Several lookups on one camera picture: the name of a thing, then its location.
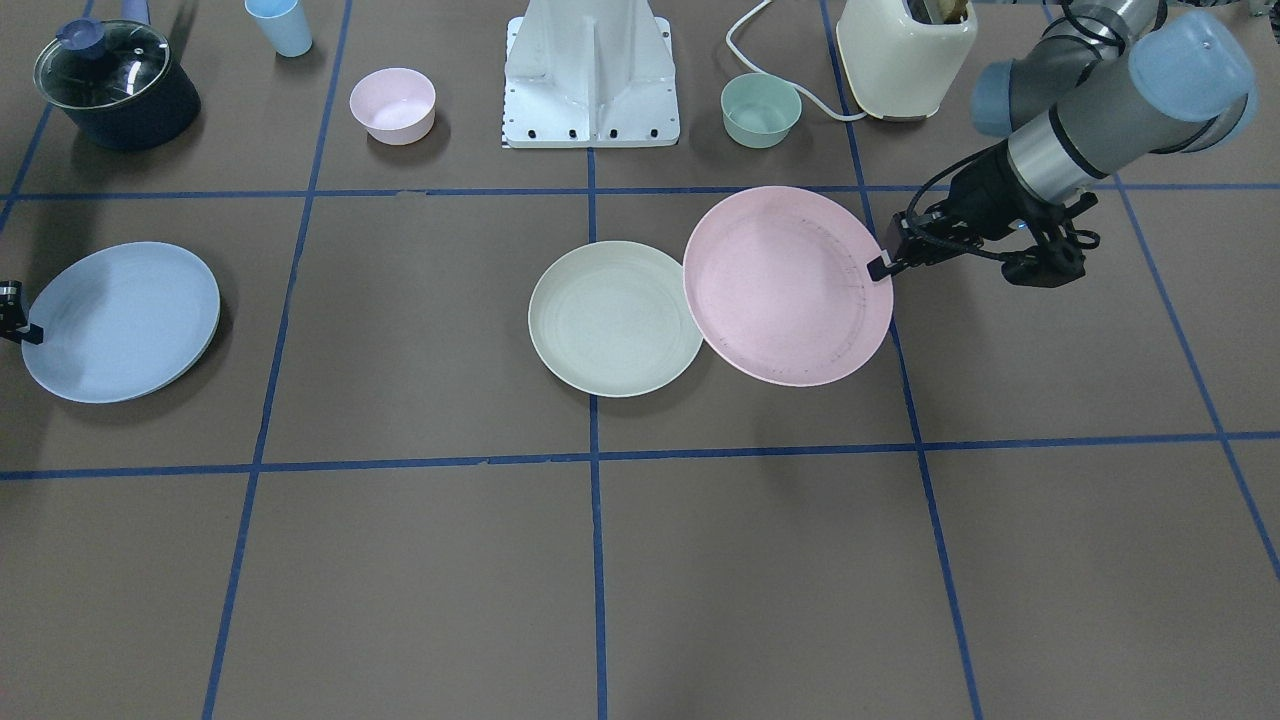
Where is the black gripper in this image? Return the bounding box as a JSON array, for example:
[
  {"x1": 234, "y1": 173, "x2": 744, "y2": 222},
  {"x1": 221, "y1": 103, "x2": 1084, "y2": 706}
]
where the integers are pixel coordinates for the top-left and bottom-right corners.
[{"x1": 867, "y1": 150, "x2": 1100, "y2": 288}]

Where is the pink plate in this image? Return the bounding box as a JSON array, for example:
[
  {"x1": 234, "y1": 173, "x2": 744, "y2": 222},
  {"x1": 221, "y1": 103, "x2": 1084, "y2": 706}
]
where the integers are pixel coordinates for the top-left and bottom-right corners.
[{"x1": 684, "y1": 186, "x2": 893, "y2": 387}]

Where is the blue plate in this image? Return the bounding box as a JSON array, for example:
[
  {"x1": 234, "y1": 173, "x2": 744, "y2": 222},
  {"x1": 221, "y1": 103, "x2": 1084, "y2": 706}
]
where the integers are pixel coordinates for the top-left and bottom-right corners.
[{"x1": 22, "y1": 242, "x2": 221, "y2": 404}]

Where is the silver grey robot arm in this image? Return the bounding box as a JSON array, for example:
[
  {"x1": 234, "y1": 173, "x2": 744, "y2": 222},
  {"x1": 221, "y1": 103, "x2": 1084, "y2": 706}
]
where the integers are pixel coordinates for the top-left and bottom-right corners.
[{"x1": 867, "y1": 1, "x2": 1260, "y2": 288}]

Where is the green bowl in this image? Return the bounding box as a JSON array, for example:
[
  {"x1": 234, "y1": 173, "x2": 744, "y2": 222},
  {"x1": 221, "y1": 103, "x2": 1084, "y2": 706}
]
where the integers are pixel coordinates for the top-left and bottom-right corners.
[{"x1": 719, "y1": 72, "x2": 803, "y2": 149}]

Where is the cream toaster with bread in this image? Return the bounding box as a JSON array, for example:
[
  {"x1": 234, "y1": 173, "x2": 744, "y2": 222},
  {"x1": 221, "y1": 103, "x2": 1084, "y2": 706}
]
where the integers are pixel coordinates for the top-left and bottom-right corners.
[{"x1": 835, "y1": 1, "x2": 979, "y2": 122}]

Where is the dark blue pot with lid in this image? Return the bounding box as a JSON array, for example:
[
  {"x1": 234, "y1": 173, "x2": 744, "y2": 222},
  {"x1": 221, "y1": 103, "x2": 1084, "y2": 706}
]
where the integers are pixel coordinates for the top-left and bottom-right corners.
[{"x1": 32, "y1": 1, "x2": 202, "y2": 152}]

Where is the cream white plate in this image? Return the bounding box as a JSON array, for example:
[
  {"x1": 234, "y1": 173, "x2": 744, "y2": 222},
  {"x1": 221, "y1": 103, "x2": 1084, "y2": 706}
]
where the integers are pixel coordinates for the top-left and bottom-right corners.
[{"x1": 527, "y1": 241, "x2": 703, "y2": 398}]

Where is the light blue cup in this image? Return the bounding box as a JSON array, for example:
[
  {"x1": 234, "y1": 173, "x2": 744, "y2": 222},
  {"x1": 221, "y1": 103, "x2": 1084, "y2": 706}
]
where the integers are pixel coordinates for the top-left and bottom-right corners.
[{"x1": 244, "y1": 0, "x2": 314, "y2": 58}]

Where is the pink bowl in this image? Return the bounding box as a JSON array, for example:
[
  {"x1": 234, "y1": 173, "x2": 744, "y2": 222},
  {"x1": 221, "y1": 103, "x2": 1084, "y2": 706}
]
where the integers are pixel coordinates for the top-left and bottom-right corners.
[{"x1": 348, "y1": 67, "x2": 436, "y2": 146}]

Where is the white toaster power cord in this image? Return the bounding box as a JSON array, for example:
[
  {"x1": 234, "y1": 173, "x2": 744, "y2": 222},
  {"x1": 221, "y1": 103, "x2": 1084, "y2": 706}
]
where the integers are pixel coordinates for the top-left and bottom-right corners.
[{"x1": 724, "y1": 0, "x2": 869, "y2": 123}]

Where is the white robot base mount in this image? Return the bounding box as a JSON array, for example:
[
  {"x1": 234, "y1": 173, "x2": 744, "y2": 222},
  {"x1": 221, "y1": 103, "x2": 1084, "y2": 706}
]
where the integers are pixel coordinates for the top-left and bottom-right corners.
[{"x1": 500, "y1": 1, "x2": 681, "y2": 149}]

